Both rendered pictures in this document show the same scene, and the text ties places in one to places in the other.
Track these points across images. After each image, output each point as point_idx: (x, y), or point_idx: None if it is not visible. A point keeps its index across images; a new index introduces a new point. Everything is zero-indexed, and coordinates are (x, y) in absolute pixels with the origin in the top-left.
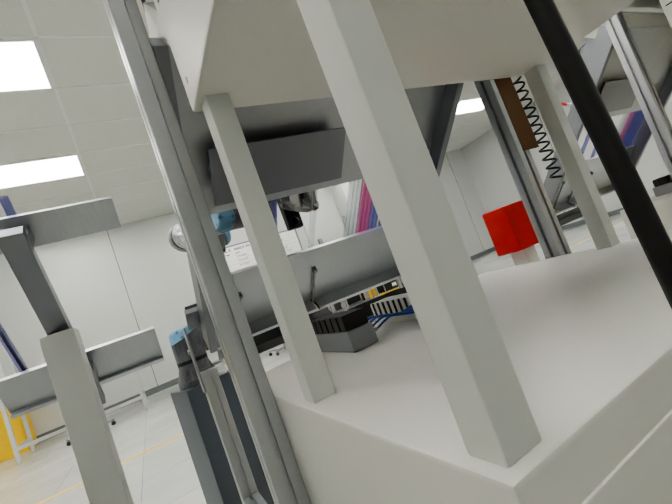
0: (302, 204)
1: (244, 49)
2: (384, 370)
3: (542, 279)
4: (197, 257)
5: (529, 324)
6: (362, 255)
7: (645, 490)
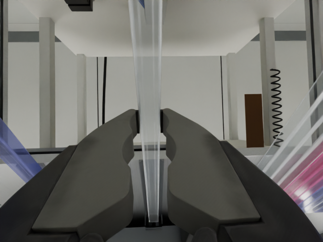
0: (129, 157)
1: None
2: (77, 25)
3: (200, 18)
4: None
5: (127, 40)
6: None
7: None
